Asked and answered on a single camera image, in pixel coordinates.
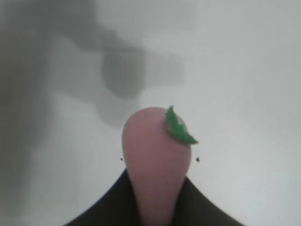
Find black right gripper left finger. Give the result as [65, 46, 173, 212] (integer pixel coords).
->
[62, 169, 144, 226]

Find pink peach with green leaf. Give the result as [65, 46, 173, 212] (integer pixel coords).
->
[121, 105, 198, 226]

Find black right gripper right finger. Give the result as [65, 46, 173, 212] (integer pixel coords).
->
[170, 175, 247, 226]

